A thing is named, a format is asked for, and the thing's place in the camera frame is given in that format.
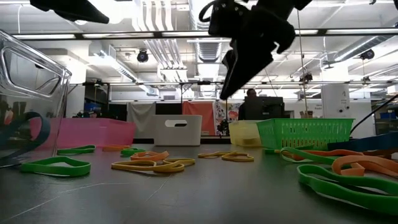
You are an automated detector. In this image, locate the green plastic basket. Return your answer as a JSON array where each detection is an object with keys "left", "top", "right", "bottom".
[{"left": 256, "top": 118, "right": 356, "bottom": 151}]

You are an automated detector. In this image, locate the orange hanging cloth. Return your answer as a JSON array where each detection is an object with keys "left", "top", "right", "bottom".
[{"left": 182, "top": 100, "right": 216, "bottom": 137}]

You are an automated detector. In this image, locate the pink plastic bin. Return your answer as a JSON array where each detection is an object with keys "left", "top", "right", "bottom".
[{"left": 30, "top": 117, "right": 137, "bottom": 149}]

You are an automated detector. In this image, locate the black pipe truss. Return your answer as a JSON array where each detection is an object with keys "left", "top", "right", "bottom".
[{"left": 67, "top": 80, "right": 398, "bottom": 121}]

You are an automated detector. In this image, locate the white plastic bin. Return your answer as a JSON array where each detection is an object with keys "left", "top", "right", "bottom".
[{"left": 151, "top": 114, "right": 203, "bottom": 147}]

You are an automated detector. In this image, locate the orange rubber band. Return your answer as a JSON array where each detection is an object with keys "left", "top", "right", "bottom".
[
  {"left": 330, "top": 154, "right": 398, "bottom": 179},
  {"left": 129, "top": 150, "right": 170, "bottom": 162},
  {"left": 102, "top": 144, "right": 132, "bottom": 152},
  {"left": 303, "top": 149, "right": 364, "bottom": 158}
]

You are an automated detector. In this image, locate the floral poster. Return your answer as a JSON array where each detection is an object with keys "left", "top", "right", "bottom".
[{"left": 213, "top": 100, "right": 240, "bottom": 137}]

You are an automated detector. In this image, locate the black overhead light bar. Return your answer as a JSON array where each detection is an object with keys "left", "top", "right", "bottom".
[{"left": 9, "top": 29, "right": 398, "bottom": 40}]

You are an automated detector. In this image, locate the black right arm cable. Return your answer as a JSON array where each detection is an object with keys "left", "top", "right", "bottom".
[{"left": 347, "top": 94, "right": 398, "bottom": 138}]

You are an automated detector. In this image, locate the round silver duct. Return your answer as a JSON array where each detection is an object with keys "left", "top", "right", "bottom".
[{"left": 333, "top": 34, "right": 393, "bottom": 62}]

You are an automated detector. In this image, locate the blue storage crate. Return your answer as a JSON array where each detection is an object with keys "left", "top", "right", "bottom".
[{"left": 83, "top": 102, "right": 102, "bottom": 118}]

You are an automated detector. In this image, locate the grey hanging cloth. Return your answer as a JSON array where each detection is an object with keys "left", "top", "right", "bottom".
[{"left": 126, "top": 101, "right": 157, "bottom": 139}]

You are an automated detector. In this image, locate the yellow plastic bin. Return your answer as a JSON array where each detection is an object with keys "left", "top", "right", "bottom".
[{"left": 228, "top": 119, "right": 264, "bottom": 148}]

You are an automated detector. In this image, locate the blue rubber band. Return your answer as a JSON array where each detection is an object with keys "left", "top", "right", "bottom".
[
  {"left": 0, "top": 111, "right": 52, "bottom": 160},
  {"left": 326, "top": 131, "right": 398, "bottom": 152}
]

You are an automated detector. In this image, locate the person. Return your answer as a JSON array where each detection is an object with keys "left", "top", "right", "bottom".
[{"left": 237, "top": 88, "right": 259, "bottom": 121}]

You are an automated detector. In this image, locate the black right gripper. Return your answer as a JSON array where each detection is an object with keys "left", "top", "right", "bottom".
[{"left": 208, "top": 0, "right": 296, "bottom": 101}]

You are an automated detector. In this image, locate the yellow rubber band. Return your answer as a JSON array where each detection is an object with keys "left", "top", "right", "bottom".
[
  {"left": 221, "top": 152, "right": 256, "bottom": 163},
  {"left": 197, "top": 150, "right": 238, "bottom": 159},
  {"left": 111, "top": 157, "right": 197, "bottom": 174}
]

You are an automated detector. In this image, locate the clear plastic bin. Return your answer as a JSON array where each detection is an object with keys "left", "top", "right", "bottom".
[{"left": 0, "top": 29, "right": 73, "bottom": 169}]

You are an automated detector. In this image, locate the black monitor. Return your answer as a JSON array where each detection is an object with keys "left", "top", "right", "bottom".
[{"left": 242, "top": 96, "right": 285, "bottom": 121}]

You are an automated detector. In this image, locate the thin vertical rod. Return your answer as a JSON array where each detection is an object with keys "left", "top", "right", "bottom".
[{"left": 294, "top": 9, "right": 309, "bottom": 119}]

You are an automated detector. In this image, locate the silver ventilation duct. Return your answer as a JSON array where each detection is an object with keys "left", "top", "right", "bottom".
[{"left": 188, "top": 0, "right": 233, "bottom": 63}]

